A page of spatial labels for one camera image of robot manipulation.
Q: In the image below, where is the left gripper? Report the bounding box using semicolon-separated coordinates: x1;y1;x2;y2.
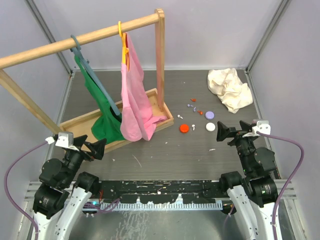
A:
62;134;106;186

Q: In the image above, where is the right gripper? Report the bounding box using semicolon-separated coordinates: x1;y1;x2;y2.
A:
216;119;260;173

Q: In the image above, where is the orange charging case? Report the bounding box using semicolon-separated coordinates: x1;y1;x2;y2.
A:
179;124;190;134

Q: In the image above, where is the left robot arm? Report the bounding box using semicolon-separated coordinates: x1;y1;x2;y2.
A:
32;131;107;240

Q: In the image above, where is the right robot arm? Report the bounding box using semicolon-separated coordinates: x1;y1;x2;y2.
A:
216;120;282;240

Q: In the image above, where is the white charging case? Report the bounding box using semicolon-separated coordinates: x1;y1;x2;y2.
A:
205;122;216;132

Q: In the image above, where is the purple charging case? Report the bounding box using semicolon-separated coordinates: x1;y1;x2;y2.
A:
205;111;215;120

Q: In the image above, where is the wooden clothes rack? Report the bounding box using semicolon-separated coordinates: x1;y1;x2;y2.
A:
0;8;174;154

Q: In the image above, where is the green shirt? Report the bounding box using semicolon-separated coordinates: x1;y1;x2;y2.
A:
74;56;125;144

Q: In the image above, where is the cream crumpled cloth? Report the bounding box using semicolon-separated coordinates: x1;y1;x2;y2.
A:
207;68;253;114

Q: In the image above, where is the pink shirt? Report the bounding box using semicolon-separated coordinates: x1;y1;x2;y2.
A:
120;33;167;142

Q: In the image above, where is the grey-blue hanger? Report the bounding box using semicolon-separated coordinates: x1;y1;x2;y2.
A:
70;35;121;116

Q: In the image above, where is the yellow hanger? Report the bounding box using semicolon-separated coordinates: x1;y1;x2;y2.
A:
118;21;130;71

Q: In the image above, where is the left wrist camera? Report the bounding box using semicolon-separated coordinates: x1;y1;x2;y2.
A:
55;131;74;148

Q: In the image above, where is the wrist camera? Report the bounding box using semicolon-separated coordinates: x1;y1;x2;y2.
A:
252;120;271;136
55;131;74;148

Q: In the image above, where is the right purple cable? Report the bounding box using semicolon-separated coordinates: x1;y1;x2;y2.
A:
257;131;305;240

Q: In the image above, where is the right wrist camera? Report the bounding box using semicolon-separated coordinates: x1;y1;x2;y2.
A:
252;120;271;136

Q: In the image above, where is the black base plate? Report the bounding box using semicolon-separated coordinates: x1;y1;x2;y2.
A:
96;180;228;204

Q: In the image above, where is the slotted cable duct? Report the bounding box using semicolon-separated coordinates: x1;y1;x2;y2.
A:
100;199;223;212

